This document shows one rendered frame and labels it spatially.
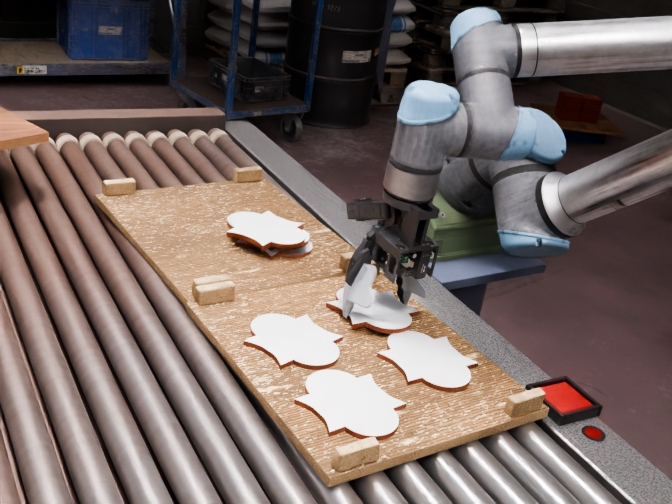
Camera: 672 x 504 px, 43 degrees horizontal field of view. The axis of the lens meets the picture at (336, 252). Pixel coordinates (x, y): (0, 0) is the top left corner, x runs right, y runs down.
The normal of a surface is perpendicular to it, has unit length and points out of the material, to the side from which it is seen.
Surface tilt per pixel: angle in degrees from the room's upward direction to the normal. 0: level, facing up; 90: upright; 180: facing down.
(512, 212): 74
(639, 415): 0
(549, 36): 50
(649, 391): 0
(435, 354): 0
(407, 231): 89
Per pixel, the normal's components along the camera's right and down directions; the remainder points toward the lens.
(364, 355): 0.14, -0.89
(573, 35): 0.03, -0.24
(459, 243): 0.50, 0.44
